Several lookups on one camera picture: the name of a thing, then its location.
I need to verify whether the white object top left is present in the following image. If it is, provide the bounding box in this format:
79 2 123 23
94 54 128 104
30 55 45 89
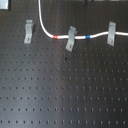
0 0 9 10

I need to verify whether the white cable with coloured marks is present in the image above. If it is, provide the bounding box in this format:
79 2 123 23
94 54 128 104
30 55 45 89
37 0 128 41

